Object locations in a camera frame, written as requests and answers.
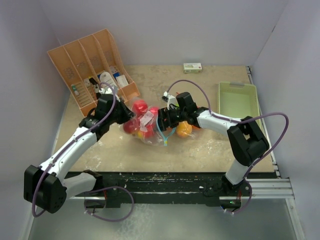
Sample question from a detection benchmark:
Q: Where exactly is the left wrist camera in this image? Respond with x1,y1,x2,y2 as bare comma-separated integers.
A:
99,86,118,95

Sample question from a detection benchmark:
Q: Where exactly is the green perforated basket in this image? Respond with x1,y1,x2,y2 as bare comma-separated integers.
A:
218,81,260,119

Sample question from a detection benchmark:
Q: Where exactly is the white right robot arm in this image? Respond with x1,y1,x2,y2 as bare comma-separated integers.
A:
156,92,270,196

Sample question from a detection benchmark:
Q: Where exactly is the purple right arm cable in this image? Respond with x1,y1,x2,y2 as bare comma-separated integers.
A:
166,79,291,216

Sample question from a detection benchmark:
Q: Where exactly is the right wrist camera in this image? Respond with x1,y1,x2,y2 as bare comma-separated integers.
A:
161,91,178,106

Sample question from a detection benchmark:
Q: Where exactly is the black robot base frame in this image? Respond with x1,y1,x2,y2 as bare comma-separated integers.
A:
73,169,252,209

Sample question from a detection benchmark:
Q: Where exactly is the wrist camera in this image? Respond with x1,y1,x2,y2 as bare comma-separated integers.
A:
161,91,178,106
99,86,118,95

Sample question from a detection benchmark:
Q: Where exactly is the clear bag blue zipper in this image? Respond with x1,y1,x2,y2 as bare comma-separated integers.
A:
122,97,176,146

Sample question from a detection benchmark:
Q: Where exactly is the small green white box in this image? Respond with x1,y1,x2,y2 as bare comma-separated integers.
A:
183,63,203,74

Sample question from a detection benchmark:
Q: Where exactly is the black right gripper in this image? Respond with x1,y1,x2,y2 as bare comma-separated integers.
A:
153,106,187,132

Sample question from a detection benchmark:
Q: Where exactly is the clear bag red zipper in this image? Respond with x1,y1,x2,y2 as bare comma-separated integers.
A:
173,121,201,139

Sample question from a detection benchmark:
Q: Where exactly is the red fake pepper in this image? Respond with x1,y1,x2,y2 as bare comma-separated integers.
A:
142,124,155,139

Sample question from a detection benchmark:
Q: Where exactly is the fake yellow orange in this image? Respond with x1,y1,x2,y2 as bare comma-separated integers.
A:
175,121,193,138

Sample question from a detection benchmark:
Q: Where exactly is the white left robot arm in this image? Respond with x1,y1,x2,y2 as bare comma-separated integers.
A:
23,94,135,214

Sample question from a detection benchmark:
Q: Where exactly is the pink desk organizer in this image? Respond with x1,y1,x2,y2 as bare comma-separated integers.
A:
47,29,140,116

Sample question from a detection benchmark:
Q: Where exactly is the red yellow fake apple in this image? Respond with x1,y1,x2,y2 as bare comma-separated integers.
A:
123,119,137,135

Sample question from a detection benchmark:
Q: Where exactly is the white blue card pack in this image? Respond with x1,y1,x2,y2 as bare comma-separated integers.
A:
99,71,119,90

